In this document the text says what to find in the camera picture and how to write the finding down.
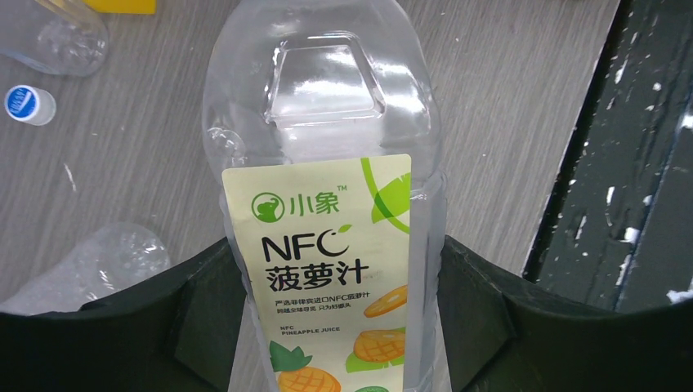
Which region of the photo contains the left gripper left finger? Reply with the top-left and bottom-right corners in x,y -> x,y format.
1,239 -> 246,391

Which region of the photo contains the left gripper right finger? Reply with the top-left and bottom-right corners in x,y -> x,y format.
437,237 -> 692,391

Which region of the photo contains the fruit label plastic bottle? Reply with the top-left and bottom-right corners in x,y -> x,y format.
202,1 -> 447,391

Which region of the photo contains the white blue bottle cap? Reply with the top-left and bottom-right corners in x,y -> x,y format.
3,85 -> 56,127

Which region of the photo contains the blue label water bottle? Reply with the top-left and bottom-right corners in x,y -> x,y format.
1,0 -> 109,77

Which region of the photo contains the clear plastic bottle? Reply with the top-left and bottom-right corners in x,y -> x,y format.
1,222 -> 171,315

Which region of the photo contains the yellow block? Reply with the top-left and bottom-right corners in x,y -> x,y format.
83,0 -> 157,15

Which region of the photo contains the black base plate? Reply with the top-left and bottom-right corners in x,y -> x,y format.
524,1 -> 692,313

